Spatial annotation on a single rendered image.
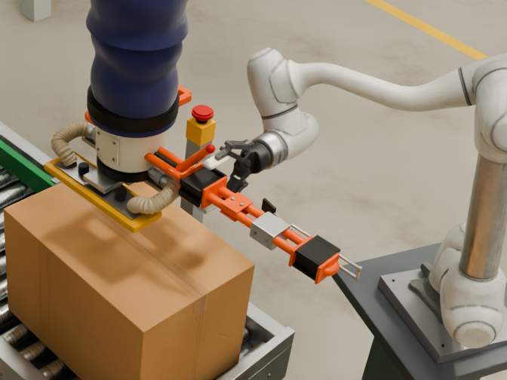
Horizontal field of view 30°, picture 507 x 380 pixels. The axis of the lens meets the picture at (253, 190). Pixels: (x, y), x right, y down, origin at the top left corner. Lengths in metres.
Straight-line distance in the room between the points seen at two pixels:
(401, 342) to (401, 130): 2.39
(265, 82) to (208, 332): 0.70
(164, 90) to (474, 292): 0.95
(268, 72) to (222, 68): 2.83
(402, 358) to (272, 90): 0.84
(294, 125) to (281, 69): 0.15
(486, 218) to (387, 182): 2.23
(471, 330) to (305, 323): 1.36
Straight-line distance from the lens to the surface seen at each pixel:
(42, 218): 2.68
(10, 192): 3.41
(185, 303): 2.45
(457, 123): 5.19
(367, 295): 2.86
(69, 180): 2.47
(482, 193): 2.37
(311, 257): 2.11
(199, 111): 2.98
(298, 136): 2.46
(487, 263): 2.49
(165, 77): 2.25
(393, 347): 2.74
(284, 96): 2.43
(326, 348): 3.72
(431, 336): 2.75
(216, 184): 2.26
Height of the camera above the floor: 2.69
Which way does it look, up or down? 38 degrees down
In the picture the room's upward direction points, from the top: 9 degrees clockwise
